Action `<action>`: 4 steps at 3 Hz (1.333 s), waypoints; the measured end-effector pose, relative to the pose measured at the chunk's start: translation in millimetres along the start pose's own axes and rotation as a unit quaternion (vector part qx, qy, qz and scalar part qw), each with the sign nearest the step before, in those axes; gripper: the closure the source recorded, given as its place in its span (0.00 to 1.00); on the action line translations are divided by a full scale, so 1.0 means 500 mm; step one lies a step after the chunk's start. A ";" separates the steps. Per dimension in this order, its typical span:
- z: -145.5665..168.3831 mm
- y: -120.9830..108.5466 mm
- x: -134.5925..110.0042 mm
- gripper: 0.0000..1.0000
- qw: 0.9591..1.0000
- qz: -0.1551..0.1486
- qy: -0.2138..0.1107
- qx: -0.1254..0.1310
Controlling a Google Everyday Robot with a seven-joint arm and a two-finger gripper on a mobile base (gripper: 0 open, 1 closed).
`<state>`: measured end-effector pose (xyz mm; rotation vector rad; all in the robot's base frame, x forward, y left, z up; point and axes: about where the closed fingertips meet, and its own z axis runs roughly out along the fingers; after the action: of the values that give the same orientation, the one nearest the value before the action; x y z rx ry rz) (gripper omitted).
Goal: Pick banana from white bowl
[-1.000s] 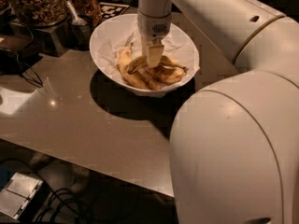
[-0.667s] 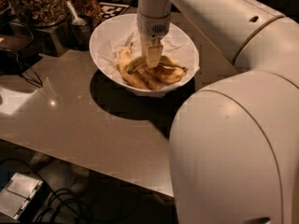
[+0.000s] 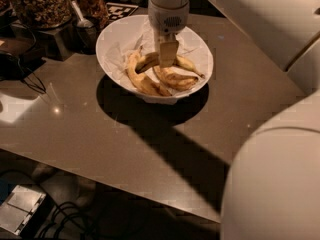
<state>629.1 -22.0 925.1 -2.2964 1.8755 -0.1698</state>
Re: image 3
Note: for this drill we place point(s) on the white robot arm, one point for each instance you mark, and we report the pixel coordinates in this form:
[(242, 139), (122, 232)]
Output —
[(272, 191)]

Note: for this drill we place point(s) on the small glass granola jar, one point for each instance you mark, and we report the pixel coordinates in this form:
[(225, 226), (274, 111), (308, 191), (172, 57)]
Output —
[(96, 9)]

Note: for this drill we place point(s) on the silver box on floor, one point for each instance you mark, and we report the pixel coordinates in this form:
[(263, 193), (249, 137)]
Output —
[(20, 213)]

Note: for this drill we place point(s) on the yellow banana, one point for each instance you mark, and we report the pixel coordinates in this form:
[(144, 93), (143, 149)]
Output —
[(151, 59), (143, 82)]

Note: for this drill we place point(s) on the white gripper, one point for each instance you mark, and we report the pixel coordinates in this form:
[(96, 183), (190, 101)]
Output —
[(165, 19)]

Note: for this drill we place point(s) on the large glass nut jar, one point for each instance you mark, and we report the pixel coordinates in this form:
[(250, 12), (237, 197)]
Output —
[(42, 14)]

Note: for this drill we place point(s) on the white paper napkin liner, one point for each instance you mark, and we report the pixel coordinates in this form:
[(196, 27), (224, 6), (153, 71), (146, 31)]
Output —
[(116, 57)]

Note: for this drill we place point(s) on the white bowl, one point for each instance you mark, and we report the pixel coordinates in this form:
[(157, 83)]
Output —
[(196, 44)]

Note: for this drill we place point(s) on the metal stand block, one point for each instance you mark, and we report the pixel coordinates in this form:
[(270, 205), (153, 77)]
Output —
[(57, 42)]

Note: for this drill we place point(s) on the black device with cable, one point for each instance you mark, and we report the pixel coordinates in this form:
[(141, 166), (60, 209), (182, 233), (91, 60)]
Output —
[(20, 58)]

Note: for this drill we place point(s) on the right brown-spotted banana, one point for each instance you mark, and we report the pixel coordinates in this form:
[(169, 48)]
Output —
[(174, 80)]

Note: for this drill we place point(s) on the white plastic spoon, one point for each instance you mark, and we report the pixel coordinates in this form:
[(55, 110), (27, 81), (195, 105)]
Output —
[(82, 22)]

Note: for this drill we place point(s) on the black white fiducial marker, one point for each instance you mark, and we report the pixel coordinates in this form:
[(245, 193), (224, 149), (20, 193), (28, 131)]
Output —
[(118, 11)]

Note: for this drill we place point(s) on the dark cup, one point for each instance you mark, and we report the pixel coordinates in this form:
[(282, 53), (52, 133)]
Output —
[(85, 37)]

